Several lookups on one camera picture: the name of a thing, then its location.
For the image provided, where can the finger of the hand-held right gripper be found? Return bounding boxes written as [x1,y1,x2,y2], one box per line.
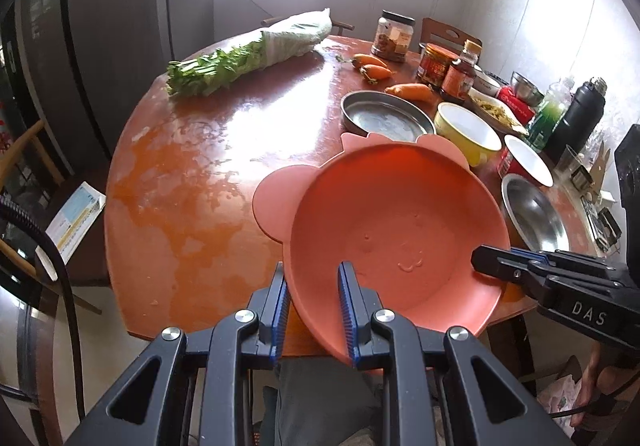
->
[509,247,633,285]
[471,245,640,352]

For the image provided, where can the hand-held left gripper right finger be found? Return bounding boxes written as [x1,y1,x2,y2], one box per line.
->
[337,261,576,446]

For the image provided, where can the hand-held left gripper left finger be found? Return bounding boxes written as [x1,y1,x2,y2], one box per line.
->
[65,262,292,446]

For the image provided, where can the large steel bowl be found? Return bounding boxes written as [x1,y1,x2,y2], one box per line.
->
[501,173,571,253]

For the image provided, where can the red bowl white inside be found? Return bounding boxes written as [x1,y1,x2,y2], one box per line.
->
[498,134,555,187]

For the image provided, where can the pink bear-shaped plate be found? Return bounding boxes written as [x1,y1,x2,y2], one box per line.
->
[252,131,511,370]

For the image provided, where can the yellow bowl with handle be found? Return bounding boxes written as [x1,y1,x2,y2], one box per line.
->
[433,102,503,168]

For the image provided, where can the steel plate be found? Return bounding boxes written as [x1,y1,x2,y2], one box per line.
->
[340,90,436,137]

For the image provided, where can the person's right forearm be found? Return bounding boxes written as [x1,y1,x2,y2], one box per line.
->
[570,341,640,446]

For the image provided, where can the cardboard rabbit cutout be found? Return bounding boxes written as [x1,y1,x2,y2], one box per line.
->
[589,140,614,193]

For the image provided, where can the small steel cup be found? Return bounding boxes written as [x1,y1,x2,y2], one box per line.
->
[570,164,594,190]

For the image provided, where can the clear plastic cup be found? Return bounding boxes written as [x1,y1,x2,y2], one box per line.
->
[555,144,581,173]

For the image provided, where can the black thermos flask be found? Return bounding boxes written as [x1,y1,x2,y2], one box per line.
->
[543,76,609,165]

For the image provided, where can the person's grey trousers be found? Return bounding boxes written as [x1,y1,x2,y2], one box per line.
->
[262,358,392,446]

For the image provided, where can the green dish soap bottle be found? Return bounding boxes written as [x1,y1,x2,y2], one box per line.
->
[524,76,576,150]

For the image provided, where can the red tissue pack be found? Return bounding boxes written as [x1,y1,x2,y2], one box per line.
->
[497,85,536,125]

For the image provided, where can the pink patterned plastic bag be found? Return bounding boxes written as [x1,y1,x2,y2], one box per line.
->
[537,372,584,423]

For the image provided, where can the small steel bowl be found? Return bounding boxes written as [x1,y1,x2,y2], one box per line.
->
[509,71,545,107]

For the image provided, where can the white plate with food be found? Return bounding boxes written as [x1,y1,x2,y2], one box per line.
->
[467,90,530,136]

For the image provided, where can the small white ceramic bowl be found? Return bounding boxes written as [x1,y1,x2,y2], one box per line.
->
[470,68,503,97]

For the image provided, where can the orange-cap sauce bottle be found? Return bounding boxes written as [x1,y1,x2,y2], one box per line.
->
[439,39,483,105]

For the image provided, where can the red-lid chili sauce jar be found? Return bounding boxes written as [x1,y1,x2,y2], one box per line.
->
[417,43,460,92]

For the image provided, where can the printed paper leaflet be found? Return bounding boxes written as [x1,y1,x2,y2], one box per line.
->
[45,181,107,268]

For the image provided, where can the wooden chair with carved back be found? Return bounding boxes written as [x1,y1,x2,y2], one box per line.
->
[418,17,484,53]

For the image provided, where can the black-lid pickle jar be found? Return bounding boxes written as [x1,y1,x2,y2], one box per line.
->
[370,10,417,63]

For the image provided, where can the bagged leafy green vegetable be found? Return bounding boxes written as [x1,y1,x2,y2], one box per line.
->
[166,9,334,98]

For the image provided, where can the light wooden chair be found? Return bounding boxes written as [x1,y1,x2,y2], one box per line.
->
[0,120,103,318]

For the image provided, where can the grey refrigerator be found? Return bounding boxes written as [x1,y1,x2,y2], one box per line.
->
[0,0,174,187]

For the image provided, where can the black cable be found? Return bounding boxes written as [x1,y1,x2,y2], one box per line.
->
[0,202,87,429]

